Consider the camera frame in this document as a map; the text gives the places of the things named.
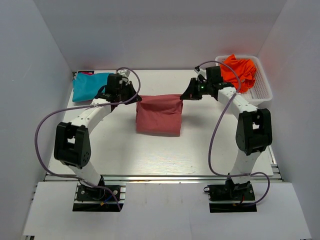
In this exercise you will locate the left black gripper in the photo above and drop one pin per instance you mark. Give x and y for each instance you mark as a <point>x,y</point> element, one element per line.
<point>137,98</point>

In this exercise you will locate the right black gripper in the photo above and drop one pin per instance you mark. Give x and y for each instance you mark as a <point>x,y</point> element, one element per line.
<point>191,93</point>

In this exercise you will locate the dusty red t-shirt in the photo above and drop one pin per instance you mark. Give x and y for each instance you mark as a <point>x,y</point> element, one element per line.
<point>159,115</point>

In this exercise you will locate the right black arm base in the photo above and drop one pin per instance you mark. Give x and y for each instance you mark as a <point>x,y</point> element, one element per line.
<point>231,198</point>

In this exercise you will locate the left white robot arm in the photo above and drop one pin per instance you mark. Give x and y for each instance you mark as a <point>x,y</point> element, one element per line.
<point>72,145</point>

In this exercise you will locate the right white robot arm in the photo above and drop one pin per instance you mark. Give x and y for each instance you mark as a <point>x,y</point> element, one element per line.
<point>254,127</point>

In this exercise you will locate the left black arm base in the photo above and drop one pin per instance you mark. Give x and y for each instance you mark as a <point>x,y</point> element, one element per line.
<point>88,199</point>

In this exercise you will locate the folded teal t-shirt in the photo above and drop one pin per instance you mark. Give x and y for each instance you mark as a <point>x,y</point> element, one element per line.
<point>86,86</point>

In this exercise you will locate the folded magenta t-shirt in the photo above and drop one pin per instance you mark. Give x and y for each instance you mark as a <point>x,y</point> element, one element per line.
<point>86,72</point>

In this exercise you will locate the orange t-shirt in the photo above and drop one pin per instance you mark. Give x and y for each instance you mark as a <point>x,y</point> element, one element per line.
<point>245,70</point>

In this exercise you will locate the white plastic basket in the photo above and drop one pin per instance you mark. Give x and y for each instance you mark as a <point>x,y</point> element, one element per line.
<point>261,91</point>

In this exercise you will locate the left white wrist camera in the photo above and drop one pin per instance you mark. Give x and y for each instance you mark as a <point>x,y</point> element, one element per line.
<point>125,73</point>

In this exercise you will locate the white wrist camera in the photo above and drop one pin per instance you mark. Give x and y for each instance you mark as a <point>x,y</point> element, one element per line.
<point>125,73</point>
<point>201,74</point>

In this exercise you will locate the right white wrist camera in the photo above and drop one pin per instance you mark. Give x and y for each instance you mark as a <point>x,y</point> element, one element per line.
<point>201,74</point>

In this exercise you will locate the aluminium table rail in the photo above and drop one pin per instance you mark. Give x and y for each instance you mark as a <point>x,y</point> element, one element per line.
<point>276,177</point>

